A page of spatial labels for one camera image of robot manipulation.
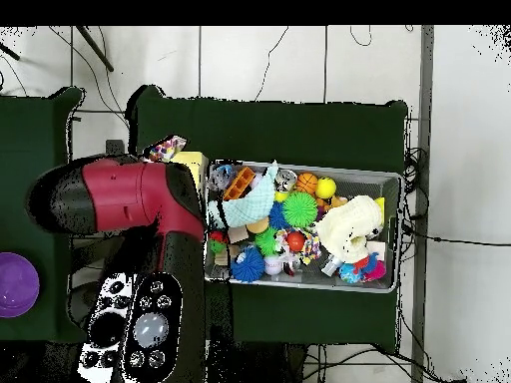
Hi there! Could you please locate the mint green waffle cloth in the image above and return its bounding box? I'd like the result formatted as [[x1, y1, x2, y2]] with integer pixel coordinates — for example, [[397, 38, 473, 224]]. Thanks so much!
[[209, 162, 280, 231]]

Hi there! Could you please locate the colourful patterned cloth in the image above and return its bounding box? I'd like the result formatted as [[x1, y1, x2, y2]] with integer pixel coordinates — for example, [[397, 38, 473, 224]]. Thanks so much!
[[143, 135, 189, 165]]

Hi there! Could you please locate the wooden three-hole box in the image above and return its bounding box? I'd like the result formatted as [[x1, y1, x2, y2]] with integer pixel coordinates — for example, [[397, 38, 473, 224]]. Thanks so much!
[[169, 151, 210, 192]]

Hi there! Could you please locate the clear mesh bin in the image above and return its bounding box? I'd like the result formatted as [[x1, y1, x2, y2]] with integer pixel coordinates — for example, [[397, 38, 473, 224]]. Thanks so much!
[[202, 161, 402, 295]]

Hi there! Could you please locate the round wooden disc toy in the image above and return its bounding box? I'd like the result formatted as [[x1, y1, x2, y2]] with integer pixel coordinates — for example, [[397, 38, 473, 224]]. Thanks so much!
[[246, 216, 270, 236]]

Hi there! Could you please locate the silver drink can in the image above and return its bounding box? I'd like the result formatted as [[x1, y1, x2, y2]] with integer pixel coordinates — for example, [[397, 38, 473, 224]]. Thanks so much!
[[274, 169, 298, 192]]

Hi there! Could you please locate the green spiky ball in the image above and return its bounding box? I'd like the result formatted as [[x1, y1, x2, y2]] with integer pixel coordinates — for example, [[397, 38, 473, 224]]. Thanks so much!
[[282, 191, 319, 228]]

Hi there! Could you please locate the large blue spiky ball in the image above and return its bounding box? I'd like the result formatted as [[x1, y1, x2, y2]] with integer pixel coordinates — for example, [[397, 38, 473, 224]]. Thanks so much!
[[231, 246, 266, 284]]

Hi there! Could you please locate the small orange basketball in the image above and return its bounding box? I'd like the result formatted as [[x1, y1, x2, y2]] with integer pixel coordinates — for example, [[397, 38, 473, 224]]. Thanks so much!
[[295, 172, 319, 195]]

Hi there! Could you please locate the yellow ball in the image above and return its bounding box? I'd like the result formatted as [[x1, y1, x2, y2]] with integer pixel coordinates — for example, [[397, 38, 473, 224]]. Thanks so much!
[[315, 178, 337, 199]]

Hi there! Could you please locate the cream waffle cloth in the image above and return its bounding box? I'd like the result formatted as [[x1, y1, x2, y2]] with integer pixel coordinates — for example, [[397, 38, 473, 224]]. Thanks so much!
[[314, 194, 384, 264]]

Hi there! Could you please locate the black panel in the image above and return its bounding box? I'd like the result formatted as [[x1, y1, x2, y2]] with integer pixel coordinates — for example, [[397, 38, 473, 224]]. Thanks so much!
[[105, 139, 126, 158]]

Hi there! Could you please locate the black rod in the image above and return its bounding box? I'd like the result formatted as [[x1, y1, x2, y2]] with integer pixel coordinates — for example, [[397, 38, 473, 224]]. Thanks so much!
[[76, 26, 115, 73]]

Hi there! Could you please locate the green side table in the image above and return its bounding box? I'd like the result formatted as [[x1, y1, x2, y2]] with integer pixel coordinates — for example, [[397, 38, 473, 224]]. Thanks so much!
[[0, 86, 91, 344]]

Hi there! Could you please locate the purple bowl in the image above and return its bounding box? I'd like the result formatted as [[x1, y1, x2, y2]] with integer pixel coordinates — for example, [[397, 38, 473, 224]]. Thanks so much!
[[0, 251, 41, 320]]

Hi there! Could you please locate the black floor cable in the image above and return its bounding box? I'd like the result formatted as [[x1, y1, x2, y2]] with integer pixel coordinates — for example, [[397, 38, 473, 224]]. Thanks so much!
[[401, 226, 511, 247]]

